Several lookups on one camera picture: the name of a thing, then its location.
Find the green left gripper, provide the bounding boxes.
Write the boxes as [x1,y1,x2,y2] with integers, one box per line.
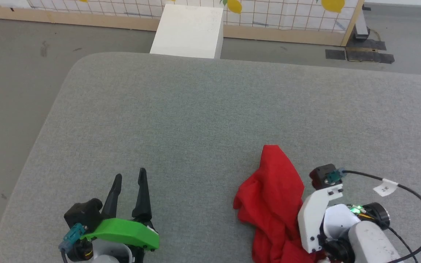
[81,168,160,263]

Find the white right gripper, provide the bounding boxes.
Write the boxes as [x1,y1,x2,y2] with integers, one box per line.
[297,184,344,254]

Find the red garment with white trim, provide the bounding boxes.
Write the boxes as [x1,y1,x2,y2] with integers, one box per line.
[233,145,328,263]

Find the black floor plate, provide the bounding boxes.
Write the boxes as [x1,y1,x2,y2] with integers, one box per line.
[325,38,395,65]

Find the white rectangular box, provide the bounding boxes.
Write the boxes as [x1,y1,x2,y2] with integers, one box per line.
[149,4,224,60]

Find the wood framed lemon print partition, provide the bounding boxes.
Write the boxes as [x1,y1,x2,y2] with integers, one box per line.
[0,0,365,47]

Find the white paper cable tag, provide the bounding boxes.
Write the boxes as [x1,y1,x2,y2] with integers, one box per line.
[373,179,398,197]

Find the grey metal post foot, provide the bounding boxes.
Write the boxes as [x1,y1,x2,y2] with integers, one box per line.
[354,3,372,41]

